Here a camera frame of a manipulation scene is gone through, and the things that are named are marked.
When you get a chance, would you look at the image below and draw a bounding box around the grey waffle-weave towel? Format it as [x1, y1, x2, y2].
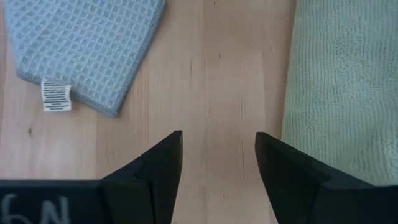
[4, 0, 166, 118]

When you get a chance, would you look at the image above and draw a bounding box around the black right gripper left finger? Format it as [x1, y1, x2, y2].
[101, 130, 183, 224]

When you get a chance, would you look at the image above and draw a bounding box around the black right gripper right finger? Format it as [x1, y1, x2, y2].
[254, 131, 331, 224]

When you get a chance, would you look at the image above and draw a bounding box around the green microfiber towel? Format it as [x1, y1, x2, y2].
[281, 0, 398, 187]

